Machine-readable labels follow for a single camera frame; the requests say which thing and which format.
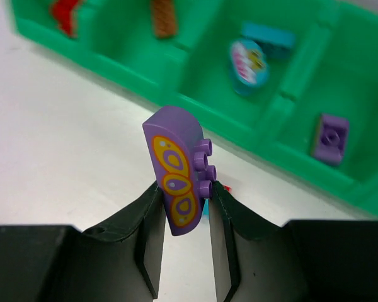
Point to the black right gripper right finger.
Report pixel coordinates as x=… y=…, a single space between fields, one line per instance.
x=303 y=260

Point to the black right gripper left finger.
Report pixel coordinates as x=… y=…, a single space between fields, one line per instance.
x=119 y=259

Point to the red lego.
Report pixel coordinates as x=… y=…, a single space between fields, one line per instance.
x=227 y=188

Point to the purple butterfly arched lego brick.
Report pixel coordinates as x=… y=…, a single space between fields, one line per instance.
x=179 y=154

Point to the small purple lego brick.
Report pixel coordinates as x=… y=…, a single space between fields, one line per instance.
x=330 y=139

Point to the teal printed round lego brick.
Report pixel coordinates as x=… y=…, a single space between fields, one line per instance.
x=248 y=67

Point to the teal long lego brick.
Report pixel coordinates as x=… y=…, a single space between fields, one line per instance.
x=275 y=42

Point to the red curved lego brick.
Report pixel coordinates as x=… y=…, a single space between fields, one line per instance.
x=64 y=13

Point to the brown lego plate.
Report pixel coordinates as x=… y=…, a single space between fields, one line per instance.
x=164 y=18

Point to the green five-compartment bin tray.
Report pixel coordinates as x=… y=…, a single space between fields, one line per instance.
x=333 y=69

